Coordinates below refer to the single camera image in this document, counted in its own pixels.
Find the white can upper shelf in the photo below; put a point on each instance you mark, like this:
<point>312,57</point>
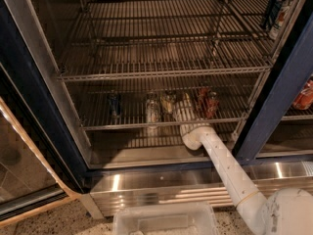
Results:
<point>279,21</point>

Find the wire shelf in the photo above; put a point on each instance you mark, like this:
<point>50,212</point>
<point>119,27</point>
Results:
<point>154,38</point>
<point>91,99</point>

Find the orange can right compartment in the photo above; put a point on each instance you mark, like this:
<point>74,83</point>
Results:
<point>305,98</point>

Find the glass fridge door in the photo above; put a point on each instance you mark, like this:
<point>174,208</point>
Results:
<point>29,185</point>

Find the red can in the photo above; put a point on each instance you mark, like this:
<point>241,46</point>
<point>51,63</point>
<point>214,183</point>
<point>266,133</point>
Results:
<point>211,103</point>
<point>201,98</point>

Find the silver green 7up can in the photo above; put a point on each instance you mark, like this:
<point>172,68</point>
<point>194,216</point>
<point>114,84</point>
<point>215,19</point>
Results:
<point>168,99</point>

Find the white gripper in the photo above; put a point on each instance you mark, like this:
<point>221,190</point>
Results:
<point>184,113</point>

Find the blue can upper shelf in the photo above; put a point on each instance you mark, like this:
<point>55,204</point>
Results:
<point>271,13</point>

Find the blue fridge centre post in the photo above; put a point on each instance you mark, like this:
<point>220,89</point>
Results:
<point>288,76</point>

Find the red can front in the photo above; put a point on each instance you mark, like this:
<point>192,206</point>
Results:
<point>211,103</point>

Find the lower wire shelf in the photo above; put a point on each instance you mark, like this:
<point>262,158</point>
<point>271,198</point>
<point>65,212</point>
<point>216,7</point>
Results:
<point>91,99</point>

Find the upper wire shelf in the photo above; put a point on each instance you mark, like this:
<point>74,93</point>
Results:
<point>154,38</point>

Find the red can rear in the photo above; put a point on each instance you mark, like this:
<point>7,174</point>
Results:
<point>201,98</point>

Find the dark blue can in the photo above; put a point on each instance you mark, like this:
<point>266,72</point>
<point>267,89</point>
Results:
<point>114,102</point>

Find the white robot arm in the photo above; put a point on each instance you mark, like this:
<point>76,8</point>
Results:
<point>288,211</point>

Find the clear plastic bin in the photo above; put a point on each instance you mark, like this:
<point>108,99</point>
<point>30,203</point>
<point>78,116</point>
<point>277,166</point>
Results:
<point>196,218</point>

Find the steel fridge base grille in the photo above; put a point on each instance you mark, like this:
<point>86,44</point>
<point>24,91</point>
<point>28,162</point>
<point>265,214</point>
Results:
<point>188,183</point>

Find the clear glass bottle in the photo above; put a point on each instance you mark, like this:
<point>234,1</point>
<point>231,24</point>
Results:
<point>152,110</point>

